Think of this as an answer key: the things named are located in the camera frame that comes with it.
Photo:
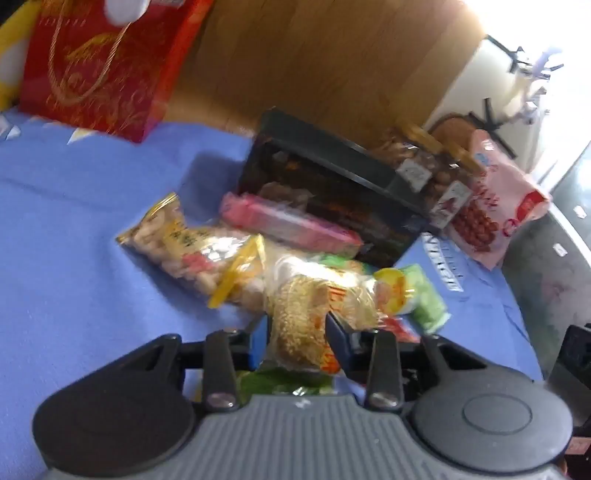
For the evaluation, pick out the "clear green pickle packet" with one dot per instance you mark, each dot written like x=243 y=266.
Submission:
x=277 y=384

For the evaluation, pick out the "pink snack packet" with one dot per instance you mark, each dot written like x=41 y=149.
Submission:
x=286 y=225

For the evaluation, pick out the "pink red dates bag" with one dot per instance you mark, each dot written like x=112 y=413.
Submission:
x=503 y=198

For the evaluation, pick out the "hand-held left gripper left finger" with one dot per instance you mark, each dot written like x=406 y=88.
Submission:
x=259 y=342

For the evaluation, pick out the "clear snack jar gold lid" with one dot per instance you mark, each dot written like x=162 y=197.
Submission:
x=406 y=147
x=450 y=189

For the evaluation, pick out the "black printed cardboard box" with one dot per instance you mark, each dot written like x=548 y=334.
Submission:
x=323 y=184

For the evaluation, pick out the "clear yellow peanut bag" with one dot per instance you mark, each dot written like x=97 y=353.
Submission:
x=184 y=244

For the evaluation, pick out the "blue printed bedsheet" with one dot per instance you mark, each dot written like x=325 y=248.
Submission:
x=69 y=221

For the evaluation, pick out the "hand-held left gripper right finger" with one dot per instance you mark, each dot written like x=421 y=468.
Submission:
x=336 y=344

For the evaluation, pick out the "clear crispy noodle snack packet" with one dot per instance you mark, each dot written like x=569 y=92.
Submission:
x=300 y=314

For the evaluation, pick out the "yellow plush toy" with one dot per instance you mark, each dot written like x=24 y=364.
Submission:
x=7 y=41

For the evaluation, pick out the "wooden headboard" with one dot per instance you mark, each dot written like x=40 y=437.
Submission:
x=323 y=60

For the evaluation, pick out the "black drying rack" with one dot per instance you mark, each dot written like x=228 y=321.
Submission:
x=503 y=115

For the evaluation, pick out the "pink white plush toy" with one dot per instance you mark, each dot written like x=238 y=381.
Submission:
x=125 y=8

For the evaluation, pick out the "light green snack packet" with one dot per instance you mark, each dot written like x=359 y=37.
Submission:
x=427 y=300

